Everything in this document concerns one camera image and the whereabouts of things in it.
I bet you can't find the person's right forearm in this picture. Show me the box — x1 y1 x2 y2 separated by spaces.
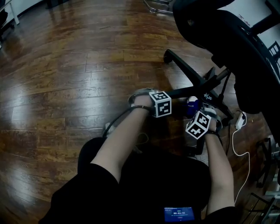
204 119 235 216

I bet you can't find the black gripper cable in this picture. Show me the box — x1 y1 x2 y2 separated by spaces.
102 108 136 138

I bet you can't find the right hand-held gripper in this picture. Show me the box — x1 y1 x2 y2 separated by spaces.
185 102 223 140

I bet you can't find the black office chair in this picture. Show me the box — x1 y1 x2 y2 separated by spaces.
163 0 280 156

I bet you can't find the black wire frame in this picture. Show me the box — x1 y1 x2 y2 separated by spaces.
242 192 276 224

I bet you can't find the phone with blue screen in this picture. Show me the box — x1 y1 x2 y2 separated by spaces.
164 206 196 223

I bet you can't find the black metal railing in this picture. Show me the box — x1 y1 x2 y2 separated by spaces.
268 40 280 68

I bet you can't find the blue cloth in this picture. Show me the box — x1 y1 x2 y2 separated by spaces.
185 97 203 118

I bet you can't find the grey metal rack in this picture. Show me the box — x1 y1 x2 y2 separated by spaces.
264 135 280 224

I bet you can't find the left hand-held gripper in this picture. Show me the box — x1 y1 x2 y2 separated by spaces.
127 87 172 119

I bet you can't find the black metal stand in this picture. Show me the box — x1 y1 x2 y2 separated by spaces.
255 137 273 189

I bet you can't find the white power adaptor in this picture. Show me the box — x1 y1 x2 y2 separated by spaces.
235 111 247 130

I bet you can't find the white cable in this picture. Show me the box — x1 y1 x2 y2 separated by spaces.
231 128 251 204

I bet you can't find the thin black cable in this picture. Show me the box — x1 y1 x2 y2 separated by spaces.
225 110 245 157

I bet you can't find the person's left forearm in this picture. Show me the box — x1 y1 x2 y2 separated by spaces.
90 96 155 184

